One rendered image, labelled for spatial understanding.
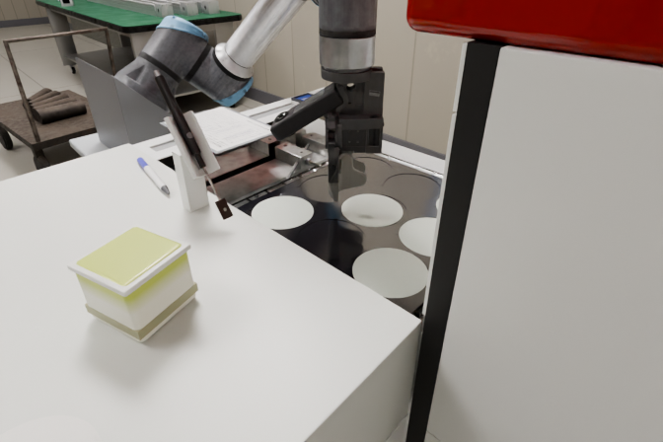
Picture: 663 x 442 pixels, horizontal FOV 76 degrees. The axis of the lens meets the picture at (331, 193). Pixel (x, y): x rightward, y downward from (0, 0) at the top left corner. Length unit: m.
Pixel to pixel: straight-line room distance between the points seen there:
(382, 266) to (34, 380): 0.39
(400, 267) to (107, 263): 0.35
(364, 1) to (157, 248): 0.37
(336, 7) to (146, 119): 0.62
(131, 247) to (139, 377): 0.11
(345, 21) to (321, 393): 0.41
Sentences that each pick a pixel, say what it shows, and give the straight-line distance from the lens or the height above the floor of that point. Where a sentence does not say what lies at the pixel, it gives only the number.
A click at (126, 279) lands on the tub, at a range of 0.40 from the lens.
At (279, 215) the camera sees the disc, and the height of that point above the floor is 0.90.
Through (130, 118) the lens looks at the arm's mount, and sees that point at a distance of 1.04.
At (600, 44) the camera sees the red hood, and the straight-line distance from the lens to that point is 0.27.
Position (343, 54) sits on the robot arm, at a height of 1.16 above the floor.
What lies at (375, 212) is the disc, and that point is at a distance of 0.69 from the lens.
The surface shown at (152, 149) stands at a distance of 0.83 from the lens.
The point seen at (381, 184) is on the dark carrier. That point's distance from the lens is 0.78.
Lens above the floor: 1.27
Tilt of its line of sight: 30 degrees down
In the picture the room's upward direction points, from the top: straight up
